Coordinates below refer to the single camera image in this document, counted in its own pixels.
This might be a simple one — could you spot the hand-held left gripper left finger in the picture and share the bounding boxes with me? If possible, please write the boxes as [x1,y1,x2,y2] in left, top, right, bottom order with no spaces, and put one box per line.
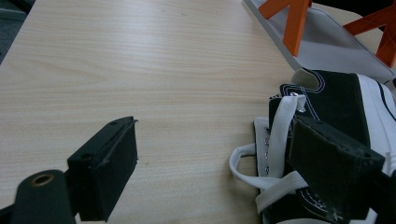
[66,116,138,222]

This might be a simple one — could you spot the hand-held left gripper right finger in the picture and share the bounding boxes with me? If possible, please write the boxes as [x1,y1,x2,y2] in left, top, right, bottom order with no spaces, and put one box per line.
[287,116,386,224]

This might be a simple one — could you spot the black canvas sneaker white laces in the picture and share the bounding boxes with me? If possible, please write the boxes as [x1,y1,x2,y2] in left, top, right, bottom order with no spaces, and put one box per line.
[229,67,396,224]

